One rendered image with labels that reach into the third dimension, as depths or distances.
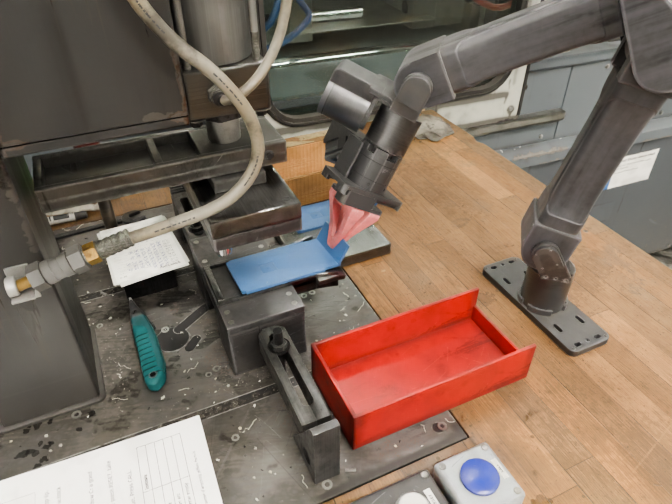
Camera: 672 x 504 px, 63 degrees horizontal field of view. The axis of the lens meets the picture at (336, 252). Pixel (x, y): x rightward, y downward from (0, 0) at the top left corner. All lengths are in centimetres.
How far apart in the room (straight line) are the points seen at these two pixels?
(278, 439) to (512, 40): 51
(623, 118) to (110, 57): 53
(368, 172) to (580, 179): 26
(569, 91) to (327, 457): 139
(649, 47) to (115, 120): 52
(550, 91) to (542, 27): 107
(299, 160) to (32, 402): 64
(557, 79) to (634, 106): 104
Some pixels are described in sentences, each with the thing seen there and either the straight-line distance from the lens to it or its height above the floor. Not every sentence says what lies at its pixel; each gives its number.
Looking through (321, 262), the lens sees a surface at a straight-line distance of 74.
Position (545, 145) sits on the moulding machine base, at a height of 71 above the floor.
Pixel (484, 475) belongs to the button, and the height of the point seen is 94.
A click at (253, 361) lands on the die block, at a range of 73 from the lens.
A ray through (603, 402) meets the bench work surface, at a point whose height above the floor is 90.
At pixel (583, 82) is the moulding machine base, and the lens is 180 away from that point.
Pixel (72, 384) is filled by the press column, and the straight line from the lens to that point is 73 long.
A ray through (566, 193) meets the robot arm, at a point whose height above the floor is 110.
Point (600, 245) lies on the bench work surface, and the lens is 103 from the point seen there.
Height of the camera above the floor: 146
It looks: 38 degrees down
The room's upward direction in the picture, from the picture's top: straight up
